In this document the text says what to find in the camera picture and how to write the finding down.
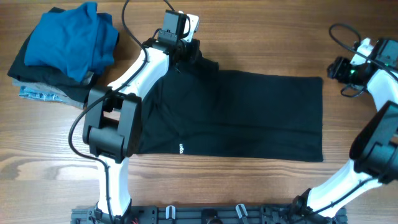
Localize black t-shirt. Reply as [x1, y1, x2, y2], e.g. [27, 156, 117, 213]
[139, 57, 323, 162]

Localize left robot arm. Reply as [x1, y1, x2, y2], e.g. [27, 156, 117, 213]
[83, 37, 200, 223]

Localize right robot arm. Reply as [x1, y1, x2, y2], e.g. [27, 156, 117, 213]
[290, 38, 397, 223]

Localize blue folded shirt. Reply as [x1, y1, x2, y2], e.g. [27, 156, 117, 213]
[24, 2, 119, 83]

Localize grey folded garment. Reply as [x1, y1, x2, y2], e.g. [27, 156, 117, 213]
[12, 72, 94, 109]

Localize black folded garment in stack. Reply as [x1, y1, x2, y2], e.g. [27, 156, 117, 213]
[7, 7, 105, 102]

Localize light blue denim garment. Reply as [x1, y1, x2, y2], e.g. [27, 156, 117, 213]
[19, 86, 66, 103]

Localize left black cable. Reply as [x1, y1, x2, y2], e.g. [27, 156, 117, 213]
[68, 0, 177, 218]

